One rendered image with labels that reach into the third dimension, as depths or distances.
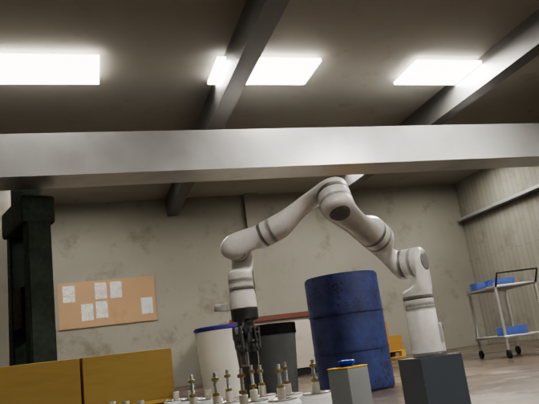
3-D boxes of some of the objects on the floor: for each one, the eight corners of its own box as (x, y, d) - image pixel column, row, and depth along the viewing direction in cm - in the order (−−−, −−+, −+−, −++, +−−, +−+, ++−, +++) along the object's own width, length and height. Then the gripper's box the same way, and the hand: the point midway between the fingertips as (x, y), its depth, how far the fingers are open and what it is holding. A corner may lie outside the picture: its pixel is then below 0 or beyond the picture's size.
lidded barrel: (196, 399, 657) (189, 331, 674) (249, 391, 674) (241, 325, 692) (205, 401, 602) (197, 327, 620) (263, 393, 620) (254, 321, 637)
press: (-11, 432, 571) (-16, 131, 642) (-3, 426, 655) (-7, 161, 727) (74, 419, 596) (59, 131, 668) (71, 414, 681) (59, 159, 752)
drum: (377, 384, 527) (359, 276, 550) (410, 385, 469) (389, 265, 492) (309, 394, 511) (293, 284, 533) (334, 397, 453) (316, 272, 475)
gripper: (245, 303, 162) (253, 365, 158) (265, 305, 176) (273, 362, 172) (220, 307, 164) (226, 369, 161) (242, 309, 178) (249, 365, 174)
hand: (249, 361), depth 167 cm, fingers open, 6 cm apart
